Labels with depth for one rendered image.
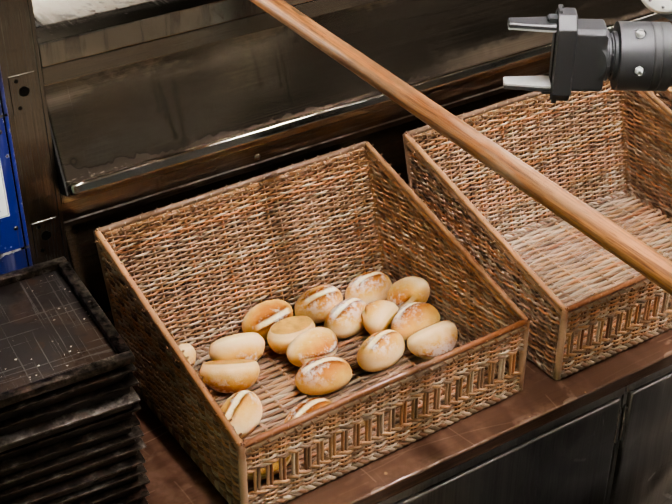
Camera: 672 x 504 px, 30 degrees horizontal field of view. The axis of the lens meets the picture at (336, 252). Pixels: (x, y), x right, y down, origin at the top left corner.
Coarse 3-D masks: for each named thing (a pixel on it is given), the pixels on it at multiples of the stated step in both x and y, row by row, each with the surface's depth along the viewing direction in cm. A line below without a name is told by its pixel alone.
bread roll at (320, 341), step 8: (312, 328) 216; (320, 328) 216; (304, 336) 214; (312, 336) 214; (320, 336) 214; (328, 336) 215; (296, 344) 213; (304, 344) 213; (312, 344) 213; (320, 344) 213; (328, 344) 214; (336, 344) 216; (288, 352) 214; (296, 352) 213; (304, 352) 213; (312, 352) 213; (320, 352) 213; (328, 352) 214; (296, 360) 213; (304, 360) 213
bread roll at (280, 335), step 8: (280, 320) 220; (288, 320) 220; (296, 320) 220; (304, 320) 220; (312, 320) 220; (272, 328) 217; (280, 328) 217; (288, 328) 217; (296, 328) 217; (304, 328) 217; (272, 336) 215; (280, 336) 215; (288, 336) 215; (296, 336) 216; (272, 344) 216; (280, 344) 215; (288, 344) 215; (280, 352) 217
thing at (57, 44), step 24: (168, 0) 201; (192, 0) 201; (216, 0) 201; (240, 0) 203; (288, 0) 208; (312, 0) 211; (72, 24) 193; (96, 24) 193; (120, 24) 194; (144, 24) 196; (168, 24) 198; (192, 24) 200; (48, 48) 189; (72, 48) 191; (96, 48) 193
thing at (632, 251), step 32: (256, 0) 197; (320, 32) 184; (352, 64) 177; (416, 96) 167; (448, 128) 161; (480, 160) 157; (512, 160) 153; (544, 192) 148; (576, 224) 144; (608, 224) 141; (640, 256) 137
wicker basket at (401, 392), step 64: (256, 192) 220; (320, 192) 227; (384, 192) 230; (128, 256) 209; (192, 256) 216; (256, 256) 223; (320, 256) 230; (384, 256) 237; (448, 256) 218; (128, 320) 205; (192, 320) 219; (448, 320) 225; (512, 320) 208; (192, 384) 188; (256, 384) 213; (384, 384) 191; (448, 384) 201; (512, 384) 211; (192, 448) 198; (256, 448) 182; (320, 448) 191; (384, 448) 200
